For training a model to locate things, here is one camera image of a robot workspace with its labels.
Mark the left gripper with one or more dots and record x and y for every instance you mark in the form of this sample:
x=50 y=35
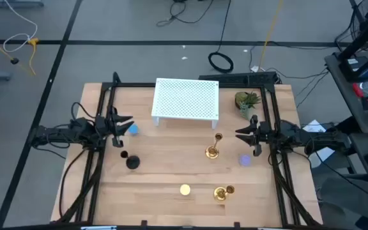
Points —
x=105 y=127

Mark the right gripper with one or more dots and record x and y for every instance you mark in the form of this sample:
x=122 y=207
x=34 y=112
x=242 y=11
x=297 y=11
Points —
x=265 y=134

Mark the blue candle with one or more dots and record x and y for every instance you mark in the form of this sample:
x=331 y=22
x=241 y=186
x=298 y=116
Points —
x=133 y=129

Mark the purple candle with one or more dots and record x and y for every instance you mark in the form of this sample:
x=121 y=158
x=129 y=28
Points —
x=245 y=160

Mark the black candlestick holder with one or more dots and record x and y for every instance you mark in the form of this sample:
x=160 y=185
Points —
x=133 y=162

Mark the gold candlestick holder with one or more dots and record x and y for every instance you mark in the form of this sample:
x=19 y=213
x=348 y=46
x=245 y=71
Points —
x=219 y=194
x=212 y=152

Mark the yellow candle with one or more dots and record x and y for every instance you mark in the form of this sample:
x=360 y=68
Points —
x=185 y=189

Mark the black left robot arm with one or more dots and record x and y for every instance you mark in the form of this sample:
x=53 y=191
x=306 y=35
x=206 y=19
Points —
x=59 y=134

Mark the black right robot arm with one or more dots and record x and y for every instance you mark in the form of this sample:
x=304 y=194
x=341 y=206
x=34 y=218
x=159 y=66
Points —
x=315 y=139

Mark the potted succulent plant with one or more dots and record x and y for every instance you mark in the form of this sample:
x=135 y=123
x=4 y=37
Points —
x=246 y=100

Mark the black power strip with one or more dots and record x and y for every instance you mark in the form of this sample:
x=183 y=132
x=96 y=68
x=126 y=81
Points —
x=238 y=79

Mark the white paper sheet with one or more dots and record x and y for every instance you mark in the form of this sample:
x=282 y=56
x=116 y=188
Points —
x=313 y=127

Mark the white perforated metal shelf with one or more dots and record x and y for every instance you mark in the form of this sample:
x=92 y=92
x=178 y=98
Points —
x=185 y=99

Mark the grey workbench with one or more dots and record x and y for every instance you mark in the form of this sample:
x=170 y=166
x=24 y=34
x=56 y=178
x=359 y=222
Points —
x=340 y=83

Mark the black aluminium table frame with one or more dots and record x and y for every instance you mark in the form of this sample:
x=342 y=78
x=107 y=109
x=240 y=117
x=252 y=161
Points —
x=133 y=85

